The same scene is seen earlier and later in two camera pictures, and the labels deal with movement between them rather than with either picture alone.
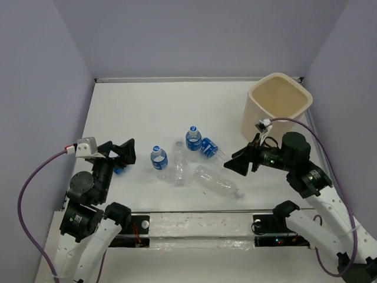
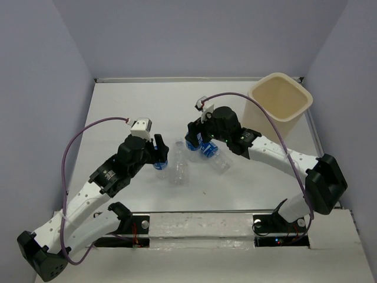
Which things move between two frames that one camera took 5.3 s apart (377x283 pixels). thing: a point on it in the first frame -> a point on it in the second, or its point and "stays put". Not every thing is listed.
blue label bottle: [193, 140] stays put
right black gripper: [240, 164] -> [197, 127]
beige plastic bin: [273, 96] stays put
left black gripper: [127, 150] -> [159, 154]
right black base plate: [268, 224] stays put
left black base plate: [139, 224] stays put
